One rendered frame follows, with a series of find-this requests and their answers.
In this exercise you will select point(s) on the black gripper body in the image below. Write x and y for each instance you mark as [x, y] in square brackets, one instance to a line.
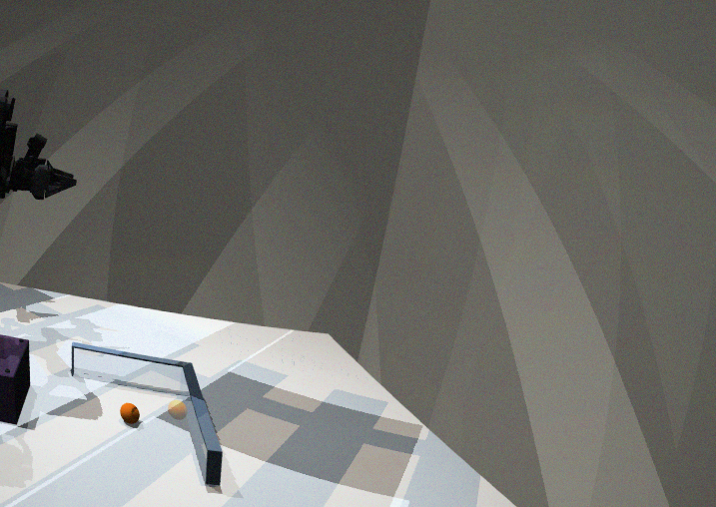
[34, 181]

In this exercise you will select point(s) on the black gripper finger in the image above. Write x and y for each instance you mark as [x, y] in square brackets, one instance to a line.
[58, 172]
[57, 183]

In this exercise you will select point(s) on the clear l-shaped low wall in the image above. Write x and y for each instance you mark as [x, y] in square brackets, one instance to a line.
[145, 375]

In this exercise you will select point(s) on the brown ball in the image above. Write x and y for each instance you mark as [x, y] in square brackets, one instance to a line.
[130, 413]

